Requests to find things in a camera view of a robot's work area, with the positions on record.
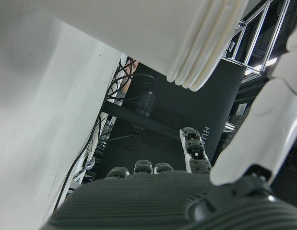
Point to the bystander person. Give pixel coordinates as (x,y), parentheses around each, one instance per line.
(129,72)

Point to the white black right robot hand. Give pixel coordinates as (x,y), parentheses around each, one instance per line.
(162,203)

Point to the black computer monitor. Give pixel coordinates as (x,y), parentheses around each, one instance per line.
(186,107)

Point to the white paper cup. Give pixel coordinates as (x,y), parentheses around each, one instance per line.
(150,28)

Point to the black power adapter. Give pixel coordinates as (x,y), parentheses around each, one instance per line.
(146,103)

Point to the aluminium truss frame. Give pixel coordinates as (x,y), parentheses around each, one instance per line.
(244,64)

